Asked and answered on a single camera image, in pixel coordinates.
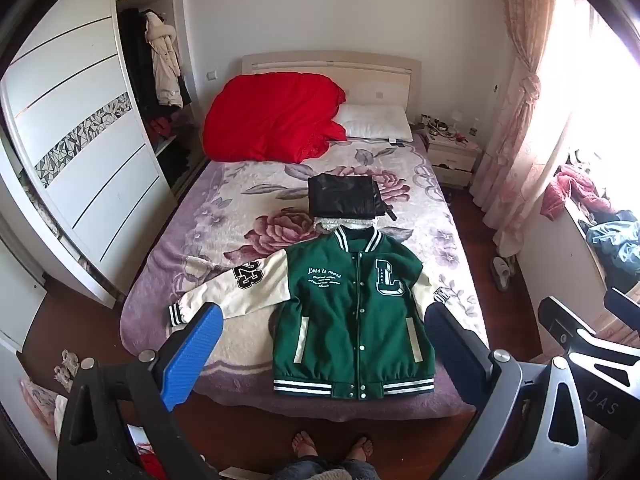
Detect white door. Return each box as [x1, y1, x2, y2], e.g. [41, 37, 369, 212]
[0, 240, 48, 351]

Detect pink fluffy garment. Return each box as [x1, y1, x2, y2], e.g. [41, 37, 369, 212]
[542, 165, 618, 218]

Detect person's foot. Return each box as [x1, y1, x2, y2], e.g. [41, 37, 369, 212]
[291, 431, 317, 461]
[350, 435, 375, 461]

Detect black folded garment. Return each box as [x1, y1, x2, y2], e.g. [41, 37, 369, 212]
[307, 173, 398, 222]

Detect person's left foot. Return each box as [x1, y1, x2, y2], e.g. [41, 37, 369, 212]
[291, 431, 317, 461]

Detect dark hanging clothes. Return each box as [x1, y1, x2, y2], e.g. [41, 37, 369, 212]
[119, 7, 156, 118]

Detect beige wooden bed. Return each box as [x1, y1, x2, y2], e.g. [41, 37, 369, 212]
[241, 50, 422, 133]

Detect red quilt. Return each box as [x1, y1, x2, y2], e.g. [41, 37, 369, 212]
[202, 72, 348, 164]

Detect red folded clothes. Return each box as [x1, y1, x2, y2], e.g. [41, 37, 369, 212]
[147, 116, 176, 143]

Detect beige nightstand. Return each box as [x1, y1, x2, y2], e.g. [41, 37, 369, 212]
[425, 132, 482, 190]

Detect pink floral curtain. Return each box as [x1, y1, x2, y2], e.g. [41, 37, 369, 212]
[470, 0, 576, 261]

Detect cream hanging coat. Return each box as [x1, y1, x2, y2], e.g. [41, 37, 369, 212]
[145, 10, 183, 108]

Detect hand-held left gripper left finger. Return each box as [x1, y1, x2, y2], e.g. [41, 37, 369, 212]
[56, 301, 224, 480]

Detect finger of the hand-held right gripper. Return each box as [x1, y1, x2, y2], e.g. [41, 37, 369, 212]
[603, 287, 640, 317]
[537, 296, 640, 361]

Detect person's right foot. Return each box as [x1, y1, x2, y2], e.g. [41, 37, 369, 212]
[350, 435, 375, 461]

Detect pale crumpled socks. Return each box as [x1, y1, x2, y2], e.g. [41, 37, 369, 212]
[54, 350, 81, 391]

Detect red cloth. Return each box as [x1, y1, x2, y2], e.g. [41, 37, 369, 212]
[137, 452, 168, 480]

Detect white sliding-door wardrobe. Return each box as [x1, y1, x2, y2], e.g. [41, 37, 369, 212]
[0, 0, 211, 311]

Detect pink cloth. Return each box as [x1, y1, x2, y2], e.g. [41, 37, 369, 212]
[20, 380, 68, 436]

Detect floral purple blanket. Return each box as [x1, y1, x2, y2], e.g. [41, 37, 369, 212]
[120, 137, 491, 418]

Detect white pillow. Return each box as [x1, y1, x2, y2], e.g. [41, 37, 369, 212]
[334, 104, 415, 143]

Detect white knitted garment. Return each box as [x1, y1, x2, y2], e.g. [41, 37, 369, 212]
[314, 215, 377, 233]

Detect green varsity jacket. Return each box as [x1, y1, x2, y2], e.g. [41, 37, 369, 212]
[167, 225, 456, 402]

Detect blue crumpled garment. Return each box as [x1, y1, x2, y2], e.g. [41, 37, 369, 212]
[585, 210, 640, 286]

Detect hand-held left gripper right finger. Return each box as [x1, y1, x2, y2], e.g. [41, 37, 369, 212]
[424, 303, 590, 480]

